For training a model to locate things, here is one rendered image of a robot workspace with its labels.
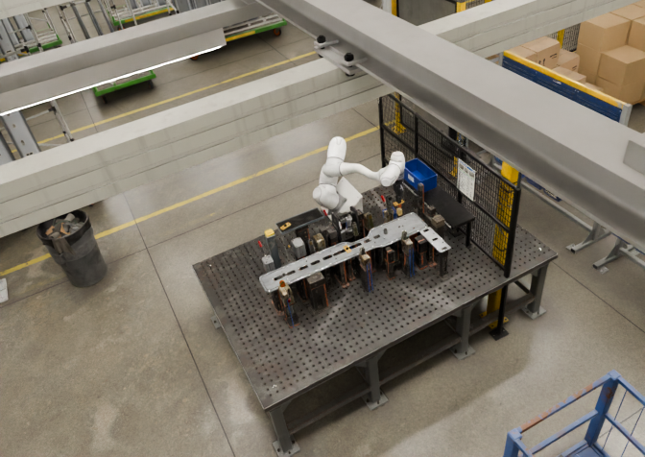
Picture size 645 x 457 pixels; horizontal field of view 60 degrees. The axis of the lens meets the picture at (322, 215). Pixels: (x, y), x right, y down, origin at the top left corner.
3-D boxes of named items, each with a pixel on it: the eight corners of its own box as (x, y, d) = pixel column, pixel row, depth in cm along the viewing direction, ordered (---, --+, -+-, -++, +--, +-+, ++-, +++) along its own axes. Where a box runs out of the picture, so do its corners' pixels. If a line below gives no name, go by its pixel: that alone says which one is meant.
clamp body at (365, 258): (366, 294, 432) (363, 262, 410) (358, 284, 441) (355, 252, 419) (376, 289, 435) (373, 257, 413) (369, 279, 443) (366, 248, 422)
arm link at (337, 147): (317, 188, 505) (322, 165, 511) (335, 191, 505) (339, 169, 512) (325, 156, 431) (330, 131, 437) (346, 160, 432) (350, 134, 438)
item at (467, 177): (473, 203, 432) (476, 170, 412) (456, 188, 448) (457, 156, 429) (475, 202, 432) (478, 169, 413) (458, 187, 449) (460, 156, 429)
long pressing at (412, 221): (268, 296, 403) (267, 295, 402) (257, 276, 420) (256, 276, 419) (429, 228, 440) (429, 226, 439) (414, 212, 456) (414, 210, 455)
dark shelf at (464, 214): (452, 229, 432) (452, 227, 431) (392, 174, 498) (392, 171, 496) (475, 220, 438) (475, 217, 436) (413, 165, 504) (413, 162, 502)
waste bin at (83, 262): (69, 300, 565) (37, 248, 519) (62, 269, 604) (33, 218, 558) (118, 280, 580) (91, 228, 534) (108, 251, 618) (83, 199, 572)
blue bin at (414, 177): (420, 193, 467) (420, 180, 458) (401, 176, 489) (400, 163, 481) (437, 186, 471) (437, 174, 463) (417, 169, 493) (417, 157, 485)
